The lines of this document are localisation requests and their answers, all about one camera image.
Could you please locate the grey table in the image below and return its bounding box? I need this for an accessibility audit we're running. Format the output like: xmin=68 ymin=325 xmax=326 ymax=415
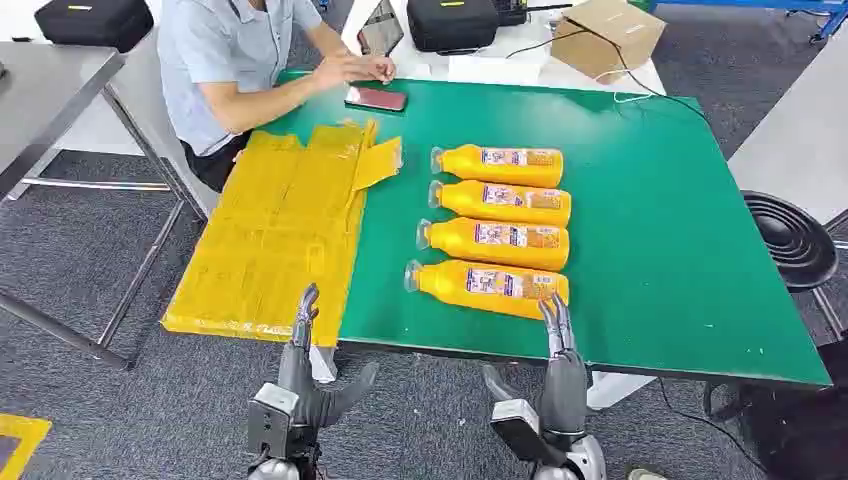
xmin=726 ymin=26 xmax=848 ymax=227

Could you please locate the person's right hand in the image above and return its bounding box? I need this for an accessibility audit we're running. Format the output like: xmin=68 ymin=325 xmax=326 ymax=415
xmin=311 ymin=56 xmax=372 ymax=92

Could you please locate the white table leg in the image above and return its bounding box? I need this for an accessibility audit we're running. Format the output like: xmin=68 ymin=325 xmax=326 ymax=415
xmin=308 ymin=344 xmax=339 ymax=385
xmin=585 ymin=370 xmax=658 ymax=412

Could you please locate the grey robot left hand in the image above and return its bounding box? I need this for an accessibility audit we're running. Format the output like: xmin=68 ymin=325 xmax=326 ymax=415
xmin=276 ymin=283 xmax=380 ymax=458

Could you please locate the person's left hand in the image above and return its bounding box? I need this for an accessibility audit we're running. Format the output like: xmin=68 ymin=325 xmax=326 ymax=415
xmin=351 ymin=54 xmax=397 ymax=85

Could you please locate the tablet with dark screen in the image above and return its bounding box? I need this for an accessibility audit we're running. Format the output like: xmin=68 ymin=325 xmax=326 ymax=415
xmin=356 ymin=0 xmax=405 ymax=58

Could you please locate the black radio device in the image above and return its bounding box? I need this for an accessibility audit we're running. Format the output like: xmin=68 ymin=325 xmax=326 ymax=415
xmin=492 ymin=0 xmax=575 ymax=28

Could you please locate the white cable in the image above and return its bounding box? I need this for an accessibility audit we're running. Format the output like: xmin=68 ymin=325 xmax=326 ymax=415
xmin=591 ymin=66 xmax=656 ymax=105

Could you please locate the black bulky equipment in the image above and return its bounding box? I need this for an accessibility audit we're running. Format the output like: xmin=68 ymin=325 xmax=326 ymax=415
xmin=702 ymin=337 xmax=848 ymax=480

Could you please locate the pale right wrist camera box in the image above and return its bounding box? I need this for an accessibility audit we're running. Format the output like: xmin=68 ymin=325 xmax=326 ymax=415
xmin=490 ymin=398 xmax=566 ymax=466

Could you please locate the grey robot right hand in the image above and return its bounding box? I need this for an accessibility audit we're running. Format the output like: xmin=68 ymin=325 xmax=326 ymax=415
xmin=481 ymin=293 xmax=592 ymax=446

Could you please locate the steel table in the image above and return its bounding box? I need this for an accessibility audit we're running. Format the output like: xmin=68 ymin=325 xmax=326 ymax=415
xmin=0 ymin=40 xmax=208 ymax=372

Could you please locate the brown cardboard box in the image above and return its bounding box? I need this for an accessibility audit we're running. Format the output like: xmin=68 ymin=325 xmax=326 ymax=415
xmin=550 ymin=0 xmax=667 ymax=86

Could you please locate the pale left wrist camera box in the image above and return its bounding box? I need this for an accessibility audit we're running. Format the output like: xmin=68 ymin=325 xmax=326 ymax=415
xmin=246 ymin=382 xmax=301 ymax=460

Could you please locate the black round stool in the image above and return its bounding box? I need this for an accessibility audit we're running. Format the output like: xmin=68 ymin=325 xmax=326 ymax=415
xmin=739 ymin=190 xmax=847 ymax=340

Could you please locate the black case with yellow tag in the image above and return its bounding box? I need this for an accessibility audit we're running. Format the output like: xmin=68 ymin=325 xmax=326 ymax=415
xmin=34 ymin=0 xmax=155 ymax=54
xmin=405 ymin=0 xmax=500 ymax=54

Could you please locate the orange drink bottle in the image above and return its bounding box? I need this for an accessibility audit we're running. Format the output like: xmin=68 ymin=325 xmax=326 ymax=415
xmin=415 ymin=217 xmax=572 ymax=272
xmin=403 ymin=258 xmax=571 ymax=322
xmin=429 ymin=143 xmax=565 ymax=189
xmin=427 ymin=179 xmax=573 ymax=229

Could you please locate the yellow floor tape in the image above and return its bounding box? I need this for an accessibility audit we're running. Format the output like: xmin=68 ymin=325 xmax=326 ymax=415
xmin=0 ymin=413 xmax=53 ymax=480

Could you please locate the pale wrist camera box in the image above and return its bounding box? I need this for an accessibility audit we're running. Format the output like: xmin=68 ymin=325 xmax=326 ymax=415
xmin=490 ymin=398 xmax=566 ymax=466
xmin=246 ymin=382 xmax=301 ymax=460

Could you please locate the dark red phone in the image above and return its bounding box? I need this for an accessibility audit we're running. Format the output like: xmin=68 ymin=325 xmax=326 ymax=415
xmin=344 ymin=86 xmax=409 ymax=113

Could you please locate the person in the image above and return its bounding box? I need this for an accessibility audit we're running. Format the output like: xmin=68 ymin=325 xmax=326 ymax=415
xmin=156 ymin=0 xmax=397 ymax=193

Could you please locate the white table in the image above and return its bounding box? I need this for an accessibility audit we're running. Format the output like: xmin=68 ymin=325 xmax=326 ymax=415
xmin=339 ymin=0 xmax=668 ymax=97

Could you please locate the black floor cable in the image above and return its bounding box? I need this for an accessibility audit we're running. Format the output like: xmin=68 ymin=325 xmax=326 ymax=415
xmin=655 ymin=377 xmax=770 ymax=475

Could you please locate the green table mat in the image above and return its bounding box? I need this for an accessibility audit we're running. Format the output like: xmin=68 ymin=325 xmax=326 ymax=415
xmin=261 ymin=69 xmax=833 ymax=388

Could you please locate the yellow sheet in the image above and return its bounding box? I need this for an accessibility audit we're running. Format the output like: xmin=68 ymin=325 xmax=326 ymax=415
xmin=160 ymin=119 xmax=404 ymax=348

